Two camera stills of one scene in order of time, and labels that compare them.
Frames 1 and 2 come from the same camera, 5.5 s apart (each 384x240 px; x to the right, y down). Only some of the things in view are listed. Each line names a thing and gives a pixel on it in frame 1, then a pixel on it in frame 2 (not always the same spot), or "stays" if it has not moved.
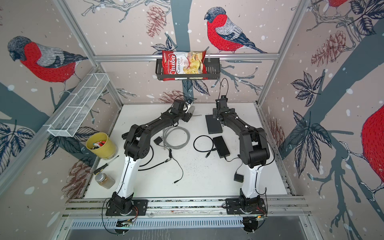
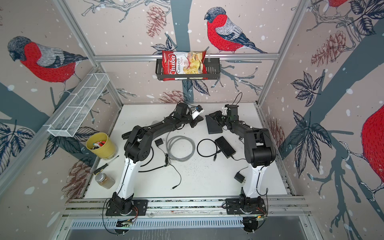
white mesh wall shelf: x=79 y=104 stays
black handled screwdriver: x=99 y=169 stays
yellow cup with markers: x=101 y=145 stays
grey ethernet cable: x=164 y=140 to x=168 y=142
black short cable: x=212 y=149 to x=215 y=155
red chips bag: x=183 y=62 stays
